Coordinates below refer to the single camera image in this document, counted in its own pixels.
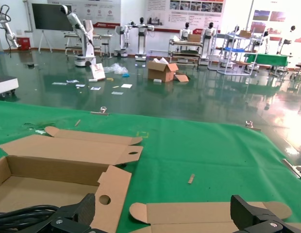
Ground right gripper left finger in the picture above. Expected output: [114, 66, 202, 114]
[26, 193, 99, 233]

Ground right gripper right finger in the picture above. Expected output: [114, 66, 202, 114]
[230, 194, 301, 233]

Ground black power cable bundle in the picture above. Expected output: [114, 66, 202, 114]
[0, 205, 60, 231]

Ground grey jointed robot arm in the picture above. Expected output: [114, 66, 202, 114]
[0, 3, 21, 49]

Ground open cardboard mailer box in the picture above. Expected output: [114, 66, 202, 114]
[129, 201, 301, 233]

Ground cardboard box with holed flaps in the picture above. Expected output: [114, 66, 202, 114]
[0, 126, 144, 233]

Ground open cardboard shipping box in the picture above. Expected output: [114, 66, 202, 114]
[147, 57, 180, 83]

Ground red box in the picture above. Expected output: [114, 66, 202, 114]
[16, 36, 32, 51]

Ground green table cloth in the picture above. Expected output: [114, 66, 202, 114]
[0, 100, 301, 233]

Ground metal binder clip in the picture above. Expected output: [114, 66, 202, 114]
[90, 106, 110, 116]
[245, 119, 262, 132]

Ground white and red carton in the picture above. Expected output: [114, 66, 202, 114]
[89, 63, 106, 82]

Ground wheeled metal cart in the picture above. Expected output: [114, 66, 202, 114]
[289, 62, 301, 82]

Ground white wheeled cabinet base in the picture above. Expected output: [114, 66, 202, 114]
[0, 60, 19, 97]

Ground crumpled clear plastic bags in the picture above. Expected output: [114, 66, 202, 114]
[103, 63, 129, 75]

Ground loose cardboard flap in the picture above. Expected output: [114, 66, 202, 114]
[174, 74, 190, 83]

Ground green covered table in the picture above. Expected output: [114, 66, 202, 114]
[246, 53, 290, 74]

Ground white robot on round base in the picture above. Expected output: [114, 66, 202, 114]
[114, 24, 129, 58]

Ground black stool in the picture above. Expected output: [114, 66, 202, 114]
[101, 42, 112, 58]

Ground metal rack table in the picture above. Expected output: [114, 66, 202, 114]
[168, 38, 202, 66]

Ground metal workbench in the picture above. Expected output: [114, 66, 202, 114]
[64, 33, 102, 58]

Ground white humanoid robot black head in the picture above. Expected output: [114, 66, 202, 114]
[179, 22, 193, 41]
[200, 22, 218, 66]
[256, 31, 271, 54]
[276, 25, 297, 55]

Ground white humanoid robot arms outstretched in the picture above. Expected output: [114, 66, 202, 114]
[123, 17, 155, 61]

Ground dark display screen on stand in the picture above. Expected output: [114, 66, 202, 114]
[31, 2, 75, 53]

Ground white tube shelf frame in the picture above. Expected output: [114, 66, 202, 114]
[208, 32, 260, 76]

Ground wall photo panel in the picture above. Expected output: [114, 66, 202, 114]
[252, 9, 287, 30]

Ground white red wall poster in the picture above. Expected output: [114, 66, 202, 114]
[72, 0, 121, 27]

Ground wide wall poster with photos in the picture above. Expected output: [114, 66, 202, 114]
[147, 0, 225, 29]

